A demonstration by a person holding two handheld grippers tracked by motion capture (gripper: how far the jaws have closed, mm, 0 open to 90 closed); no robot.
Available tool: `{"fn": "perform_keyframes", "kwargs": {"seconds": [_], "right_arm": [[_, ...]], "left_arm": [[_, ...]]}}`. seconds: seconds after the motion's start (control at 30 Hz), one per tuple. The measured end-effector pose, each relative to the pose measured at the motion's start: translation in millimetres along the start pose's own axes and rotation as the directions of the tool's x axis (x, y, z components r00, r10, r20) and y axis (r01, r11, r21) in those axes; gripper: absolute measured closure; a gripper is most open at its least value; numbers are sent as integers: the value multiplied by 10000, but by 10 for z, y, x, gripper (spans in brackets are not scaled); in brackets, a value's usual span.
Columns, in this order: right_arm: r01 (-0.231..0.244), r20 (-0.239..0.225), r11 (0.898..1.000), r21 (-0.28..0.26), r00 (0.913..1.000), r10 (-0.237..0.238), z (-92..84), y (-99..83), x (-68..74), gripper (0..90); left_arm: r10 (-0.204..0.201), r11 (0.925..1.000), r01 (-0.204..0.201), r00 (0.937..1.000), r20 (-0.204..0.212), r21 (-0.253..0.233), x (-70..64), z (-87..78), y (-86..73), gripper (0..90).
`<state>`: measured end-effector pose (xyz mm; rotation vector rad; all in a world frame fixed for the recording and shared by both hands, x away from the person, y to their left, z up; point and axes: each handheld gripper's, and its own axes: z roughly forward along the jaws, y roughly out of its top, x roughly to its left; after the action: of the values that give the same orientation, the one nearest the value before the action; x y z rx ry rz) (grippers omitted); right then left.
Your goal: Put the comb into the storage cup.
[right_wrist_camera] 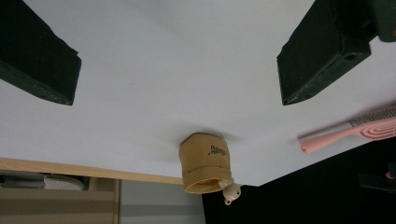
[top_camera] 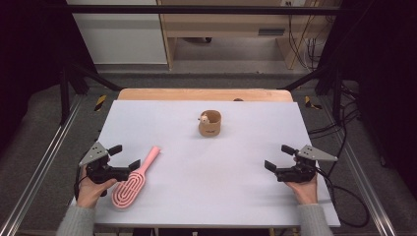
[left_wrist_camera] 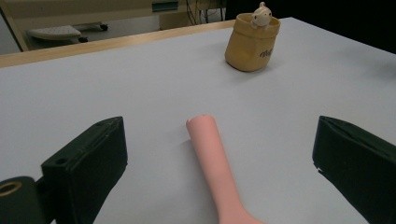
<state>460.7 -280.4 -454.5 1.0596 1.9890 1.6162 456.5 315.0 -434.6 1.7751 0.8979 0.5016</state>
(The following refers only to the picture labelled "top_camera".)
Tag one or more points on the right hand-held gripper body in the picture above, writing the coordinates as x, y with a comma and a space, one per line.
300, 173

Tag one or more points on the person's left hand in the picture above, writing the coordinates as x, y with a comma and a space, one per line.
88, 195

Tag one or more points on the person's right hand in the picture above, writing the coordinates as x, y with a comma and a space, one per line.
306, 193

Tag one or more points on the yellow black tape marker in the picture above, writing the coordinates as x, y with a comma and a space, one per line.
308, 101
100, 102

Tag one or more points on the brown cup with small figure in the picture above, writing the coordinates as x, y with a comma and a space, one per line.
211, 129

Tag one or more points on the aluminium rail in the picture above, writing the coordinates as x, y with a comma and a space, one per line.
26, 196
371, 198

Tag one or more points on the light wooden desk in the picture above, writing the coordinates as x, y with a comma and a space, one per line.
213, 24

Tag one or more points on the white cabinet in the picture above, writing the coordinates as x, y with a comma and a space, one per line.
124, 42

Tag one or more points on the black metal stand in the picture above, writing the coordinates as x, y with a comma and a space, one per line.
64, 98
337, 98

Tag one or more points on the pink hair comb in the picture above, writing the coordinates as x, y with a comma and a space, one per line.
126, 193

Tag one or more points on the dark curtain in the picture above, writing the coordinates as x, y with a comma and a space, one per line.
29, 49
387, 65

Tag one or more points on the black horizontal frame bar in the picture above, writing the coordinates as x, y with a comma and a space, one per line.
196, 10

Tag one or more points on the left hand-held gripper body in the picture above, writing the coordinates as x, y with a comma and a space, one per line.
98, 170

